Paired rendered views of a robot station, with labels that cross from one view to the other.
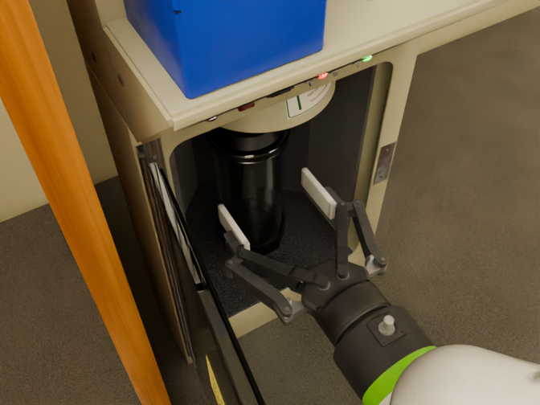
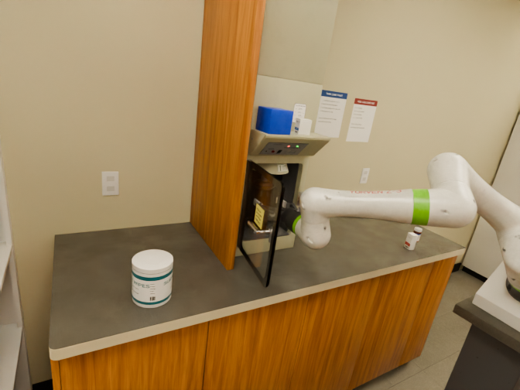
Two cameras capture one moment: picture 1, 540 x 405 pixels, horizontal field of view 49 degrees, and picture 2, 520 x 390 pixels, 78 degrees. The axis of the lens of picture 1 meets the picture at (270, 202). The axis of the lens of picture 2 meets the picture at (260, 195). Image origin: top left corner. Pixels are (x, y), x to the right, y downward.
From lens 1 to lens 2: 0.92 m
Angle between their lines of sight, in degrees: 32
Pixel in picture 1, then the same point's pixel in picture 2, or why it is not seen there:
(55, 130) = (247, 131)
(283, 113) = (276, 170)
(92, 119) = not seen: hidden behind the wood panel
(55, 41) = not seen: hidden behind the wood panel
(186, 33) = (271, 121)
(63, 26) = not seen: hidden behind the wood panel
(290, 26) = (285, 127)
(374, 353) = (295, 213)
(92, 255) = (241, 165)
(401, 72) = (304, 169)
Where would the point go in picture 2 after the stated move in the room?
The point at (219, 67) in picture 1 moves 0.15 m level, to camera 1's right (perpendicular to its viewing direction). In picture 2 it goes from (274, 129) to (314, 135)
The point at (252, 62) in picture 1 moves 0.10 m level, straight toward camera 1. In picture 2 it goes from (278, 131) to (281, 135)
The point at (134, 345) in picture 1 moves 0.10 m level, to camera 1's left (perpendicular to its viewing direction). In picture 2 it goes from (237, 203) to (212, 200)
